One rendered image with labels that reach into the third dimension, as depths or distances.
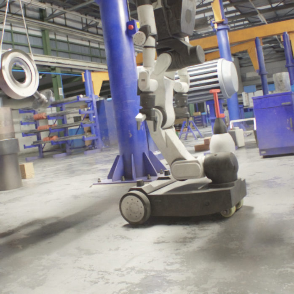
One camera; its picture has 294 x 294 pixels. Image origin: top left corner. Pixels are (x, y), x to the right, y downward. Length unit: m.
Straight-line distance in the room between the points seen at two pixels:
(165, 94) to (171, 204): 0.65
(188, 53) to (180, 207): 0.88
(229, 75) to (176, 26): 3.42
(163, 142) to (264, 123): 2.35
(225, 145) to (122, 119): 1.38
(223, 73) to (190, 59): 3.38
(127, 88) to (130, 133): 0.48
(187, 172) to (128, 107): 1.88
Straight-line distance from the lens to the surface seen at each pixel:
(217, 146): 2.90
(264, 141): 4.40
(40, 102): 2.87
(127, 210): 2.17
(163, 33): 2.18
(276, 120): 4.36
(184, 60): 2.14
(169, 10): 2.18
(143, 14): 2.07
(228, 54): 9.22
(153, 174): 3.82
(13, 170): 4.88
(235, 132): 6.18
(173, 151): 2.19
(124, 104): 3.86
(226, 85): 5.51
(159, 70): 2.17
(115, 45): 3.96
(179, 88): 2.38
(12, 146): 4.84
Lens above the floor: 0.56
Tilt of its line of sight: 2 degrees down
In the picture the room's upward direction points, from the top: 8 degrees counter-clockwise
